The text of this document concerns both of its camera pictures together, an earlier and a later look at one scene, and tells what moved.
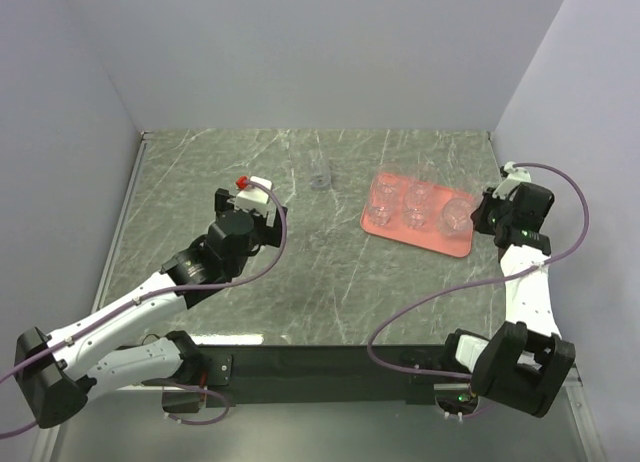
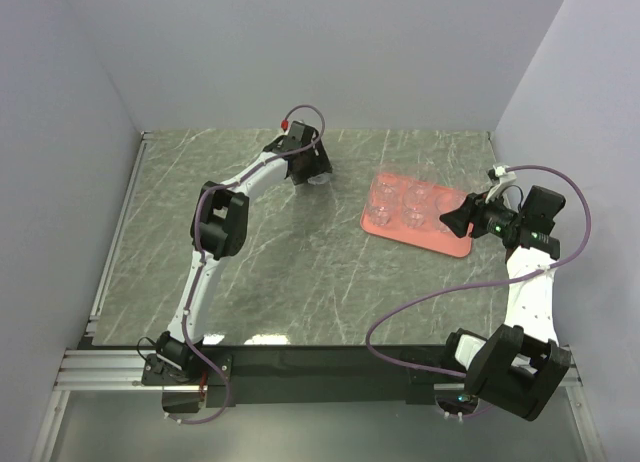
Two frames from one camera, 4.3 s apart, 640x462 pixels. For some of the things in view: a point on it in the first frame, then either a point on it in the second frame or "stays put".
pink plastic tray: x=426 y=215 stays put
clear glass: x=386 y=188 stays put
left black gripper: x=268 y=235 to x=319 y=165
